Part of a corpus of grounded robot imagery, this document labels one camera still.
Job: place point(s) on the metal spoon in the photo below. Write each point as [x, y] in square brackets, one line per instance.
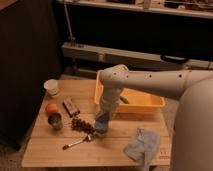
[88, 138]

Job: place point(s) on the upper shelf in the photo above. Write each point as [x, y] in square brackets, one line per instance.
[146, 7]

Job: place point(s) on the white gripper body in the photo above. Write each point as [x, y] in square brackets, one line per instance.
[108, 102]

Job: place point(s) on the metal cup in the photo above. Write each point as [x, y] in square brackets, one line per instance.
[55, 120]

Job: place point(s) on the yellow plastic bin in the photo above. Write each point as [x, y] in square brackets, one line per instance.
[140, 102]

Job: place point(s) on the white paper cup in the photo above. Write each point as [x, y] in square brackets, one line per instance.
[52, 87]

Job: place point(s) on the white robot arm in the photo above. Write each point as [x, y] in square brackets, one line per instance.
[192, 144]

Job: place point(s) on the green plastic cup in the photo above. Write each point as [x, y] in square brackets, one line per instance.
[100, 133]

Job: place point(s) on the blue sponge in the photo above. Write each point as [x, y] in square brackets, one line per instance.
[102, 121]

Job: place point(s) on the orange fruit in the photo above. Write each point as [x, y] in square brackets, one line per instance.
[51, 108]

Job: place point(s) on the blue grey cloth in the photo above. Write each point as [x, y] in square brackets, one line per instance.
[143, 147]

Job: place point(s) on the brown chocolate bar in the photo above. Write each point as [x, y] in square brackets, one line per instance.
[70, 107]

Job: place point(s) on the green item in bin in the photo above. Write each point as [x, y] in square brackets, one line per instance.
[124, 100]

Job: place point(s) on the bunch of grapes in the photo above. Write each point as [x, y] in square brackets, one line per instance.
[82, 126]

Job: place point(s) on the grey metal rail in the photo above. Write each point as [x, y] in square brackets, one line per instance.
[130, 58]

